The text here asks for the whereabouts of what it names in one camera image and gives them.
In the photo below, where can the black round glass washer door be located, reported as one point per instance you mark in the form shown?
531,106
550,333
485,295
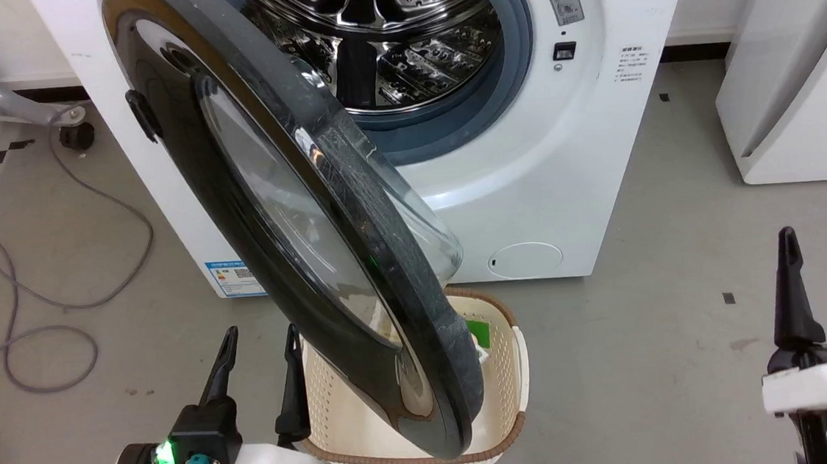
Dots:
177,140

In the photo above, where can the white front-load washing machine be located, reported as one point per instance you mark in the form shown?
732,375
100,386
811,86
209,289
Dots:
564,176

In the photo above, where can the black door lock socket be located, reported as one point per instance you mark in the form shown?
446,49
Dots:
564,51

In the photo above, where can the blue-grey rubber door gasket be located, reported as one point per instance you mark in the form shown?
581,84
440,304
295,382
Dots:
512,54

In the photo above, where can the blue energy label sticker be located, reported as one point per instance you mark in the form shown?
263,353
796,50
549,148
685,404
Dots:
232,276

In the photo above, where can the white appliance cabinet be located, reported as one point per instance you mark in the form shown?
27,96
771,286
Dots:
803,120

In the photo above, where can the white item in basket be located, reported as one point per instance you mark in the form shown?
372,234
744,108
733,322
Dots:
482,352

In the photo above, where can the green item in basket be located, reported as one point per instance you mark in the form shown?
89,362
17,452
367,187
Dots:
480,331

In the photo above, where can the cream plastic laundry basket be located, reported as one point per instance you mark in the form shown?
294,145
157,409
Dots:
508,379

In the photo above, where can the round white filter cover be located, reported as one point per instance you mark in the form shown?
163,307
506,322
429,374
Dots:
526,260

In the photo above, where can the black caster wheel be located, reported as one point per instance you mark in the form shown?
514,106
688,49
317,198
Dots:
77,136

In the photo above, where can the perforated steel washer drum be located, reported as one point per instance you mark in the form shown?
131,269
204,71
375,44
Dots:
429,54

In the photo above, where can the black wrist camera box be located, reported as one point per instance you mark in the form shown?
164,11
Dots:
204,433

